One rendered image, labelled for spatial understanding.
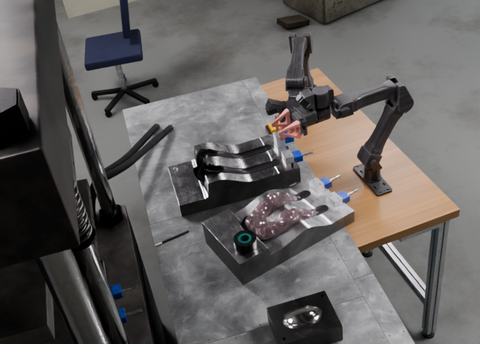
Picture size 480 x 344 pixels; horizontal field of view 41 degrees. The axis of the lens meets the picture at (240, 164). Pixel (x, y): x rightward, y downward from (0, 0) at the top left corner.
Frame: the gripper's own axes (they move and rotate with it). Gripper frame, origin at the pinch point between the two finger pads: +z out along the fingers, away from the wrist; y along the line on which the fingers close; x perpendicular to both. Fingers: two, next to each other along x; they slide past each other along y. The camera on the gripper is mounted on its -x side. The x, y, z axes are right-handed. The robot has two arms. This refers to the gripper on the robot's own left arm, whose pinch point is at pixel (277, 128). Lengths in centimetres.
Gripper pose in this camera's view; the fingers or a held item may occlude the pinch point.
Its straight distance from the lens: 224.6
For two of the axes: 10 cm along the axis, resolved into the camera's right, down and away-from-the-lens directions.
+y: 3.5, 5.5, -7.5
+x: 1.5, 7.6, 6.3
